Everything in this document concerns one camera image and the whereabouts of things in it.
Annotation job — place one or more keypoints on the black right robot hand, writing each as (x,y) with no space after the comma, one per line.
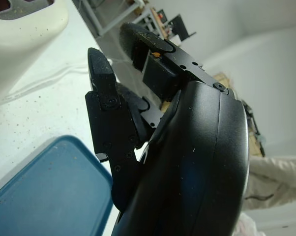
(187,159)

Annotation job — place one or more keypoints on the cream two-slot toaster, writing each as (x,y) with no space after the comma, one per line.
(27,29)

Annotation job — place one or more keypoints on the beige fabric cover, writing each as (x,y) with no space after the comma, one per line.
(280,177)

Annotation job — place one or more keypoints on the black office equipment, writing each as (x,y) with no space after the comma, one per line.
(180,24)

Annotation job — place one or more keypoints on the blue plastic tray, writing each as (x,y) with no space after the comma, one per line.
(52,184)

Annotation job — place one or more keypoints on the white desk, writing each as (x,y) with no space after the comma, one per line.
(106,24)

